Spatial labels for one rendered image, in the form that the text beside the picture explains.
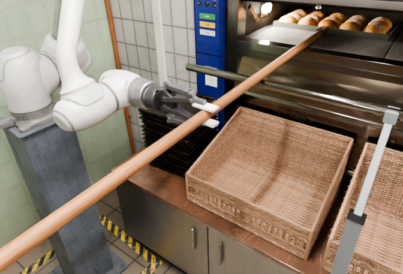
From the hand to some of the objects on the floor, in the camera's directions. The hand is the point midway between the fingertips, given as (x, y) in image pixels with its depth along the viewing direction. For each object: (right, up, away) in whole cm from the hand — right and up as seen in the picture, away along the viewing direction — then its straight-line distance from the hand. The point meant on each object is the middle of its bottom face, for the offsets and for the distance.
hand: (205, 114), depth 83 cm
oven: (+141, -47, +146) cm, 208 cm away
